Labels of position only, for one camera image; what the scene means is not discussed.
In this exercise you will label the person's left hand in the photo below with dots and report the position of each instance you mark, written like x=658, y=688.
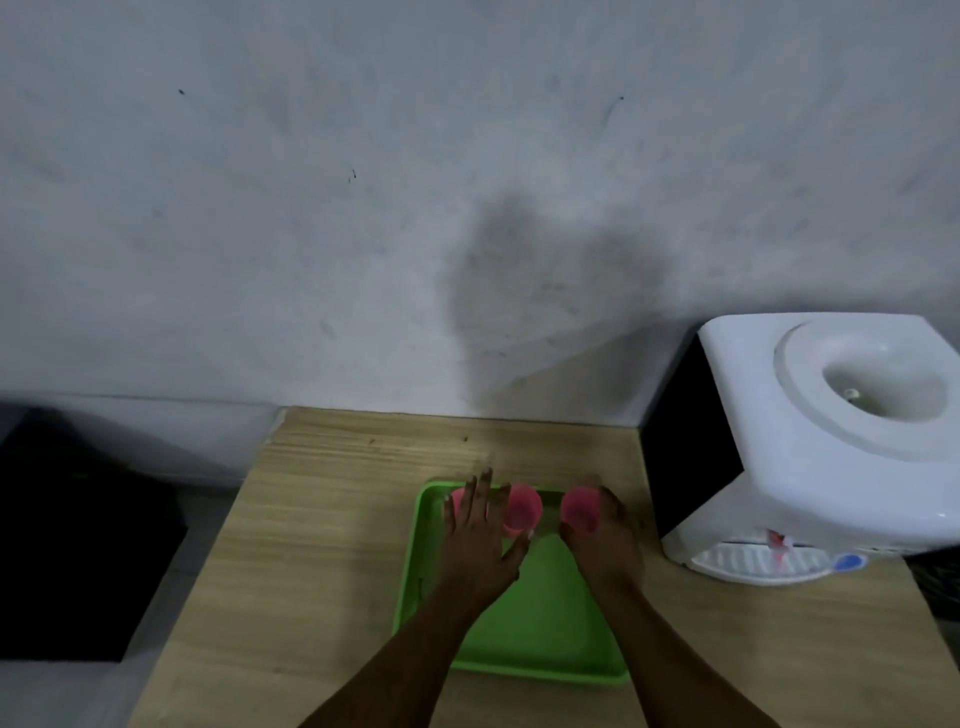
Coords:
x=474, y=551

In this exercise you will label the blue dispenser tap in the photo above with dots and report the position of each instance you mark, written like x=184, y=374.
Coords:
x=847, y=562

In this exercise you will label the red dispenser tap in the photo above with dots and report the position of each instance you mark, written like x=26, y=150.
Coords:
x=777, y=541

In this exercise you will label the green plastic tray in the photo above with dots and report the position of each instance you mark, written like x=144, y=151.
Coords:
x=551, y=615

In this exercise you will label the white dispenser drip tray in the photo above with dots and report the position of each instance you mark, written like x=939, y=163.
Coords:
x=750, y=564

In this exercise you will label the person's right forearm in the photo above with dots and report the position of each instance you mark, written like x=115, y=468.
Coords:
x=675, y=660

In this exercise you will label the pink plastic cup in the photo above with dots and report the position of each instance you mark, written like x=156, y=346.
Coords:
x=457, y=498
x=520, y=510
x=580, y=510

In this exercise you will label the person's right thumb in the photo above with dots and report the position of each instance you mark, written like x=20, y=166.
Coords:
x=568, y=531

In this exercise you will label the person's left forearm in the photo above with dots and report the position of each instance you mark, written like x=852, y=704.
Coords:
x=409, y=660

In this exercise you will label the person's right hand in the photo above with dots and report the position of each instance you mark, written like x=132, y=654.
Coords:
x=607, y=555

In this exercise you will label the person's left thumb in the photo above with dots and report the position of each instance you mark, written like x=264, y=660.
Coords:
x=517, y=552

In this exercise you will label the white tabletop water dispenser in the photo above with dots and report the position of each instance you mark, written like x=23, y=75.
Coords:
x=817, y=450

